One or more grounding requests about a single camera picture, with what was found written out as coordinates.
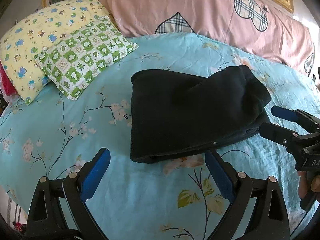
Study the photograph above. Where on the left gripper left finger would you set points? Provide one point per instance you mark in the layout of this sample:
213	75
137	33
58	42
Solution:
58	208

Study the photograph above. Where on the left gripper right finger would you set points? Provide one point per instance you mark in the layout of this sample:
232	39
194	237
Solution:
269	219

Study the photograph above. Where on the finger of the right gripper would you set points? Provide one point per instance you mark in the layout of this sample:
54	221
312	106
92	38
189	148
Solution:
305	120
278	134

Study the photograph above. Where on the black fleece pants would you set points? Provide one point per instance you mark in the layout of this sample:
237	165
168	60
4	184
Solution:
175	115

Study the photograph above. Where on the person's right hand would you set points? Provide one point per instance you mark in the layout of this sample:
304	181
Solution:
305	186

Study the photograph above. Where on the light blue floral bedsheet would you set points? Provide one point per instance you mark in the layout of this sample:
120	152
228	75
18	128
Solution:
171	199

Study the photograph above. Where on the pink heart-patterned quilt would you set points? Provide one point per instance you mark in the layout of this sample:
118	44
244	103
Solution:
250	25

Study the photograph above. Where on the red fabric at bedside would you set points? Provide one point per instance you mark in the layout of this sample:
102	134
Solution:
8	87

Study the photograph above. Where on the green checkered pillow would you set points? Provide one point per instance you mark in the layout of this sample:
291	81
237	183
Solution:
74	62

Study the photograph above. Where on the yellow cartoon pillow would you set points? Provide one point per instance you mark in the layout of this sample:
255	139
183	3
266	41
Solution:
38	32

